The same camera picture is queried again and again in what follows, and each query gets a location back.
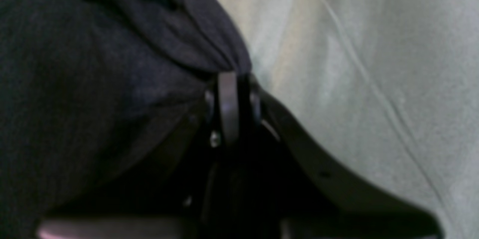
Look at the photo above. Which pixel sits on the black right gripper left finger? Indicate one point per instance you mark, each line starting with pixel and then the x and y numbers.
pixel 168 194

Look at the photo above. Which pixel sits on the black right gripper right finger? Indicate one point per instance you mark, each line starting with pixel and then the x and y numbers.
pixel 308 194

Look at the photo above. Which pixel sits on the black t-shirt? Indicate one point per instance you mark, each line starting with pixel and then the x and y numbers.
pixel 88 87

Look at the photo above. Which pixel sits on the green table cloth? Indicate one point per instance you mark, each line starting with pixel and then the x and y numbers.
pixel 390 87

